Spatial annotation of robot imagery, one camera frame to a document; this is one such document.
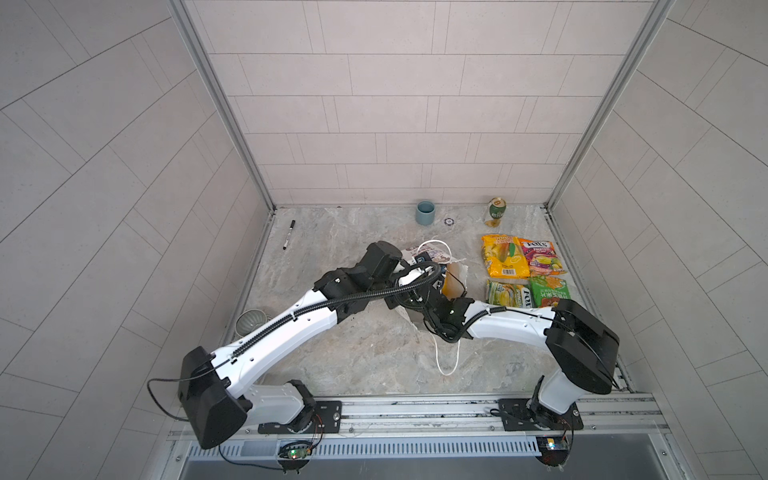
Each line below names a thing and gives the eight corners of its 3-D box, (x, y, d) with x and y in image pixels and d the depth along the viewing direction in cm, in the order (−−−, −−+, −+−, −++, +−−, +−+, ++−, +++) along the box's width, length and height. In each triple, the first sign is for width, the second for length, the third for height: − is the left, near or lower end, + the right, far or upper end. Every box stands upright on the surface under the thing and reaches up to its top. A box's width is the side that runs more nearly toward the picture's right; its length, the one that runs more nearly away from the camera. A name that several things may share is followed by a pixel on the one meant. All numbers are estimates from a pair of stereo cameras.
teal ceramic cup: (416, 225, 113) (416, 216, 109) (415, 209, 119) (415, 200, 114) (435, 225, 113) (436, 216, 109) (433, 209, 119) (434, 200, 114)
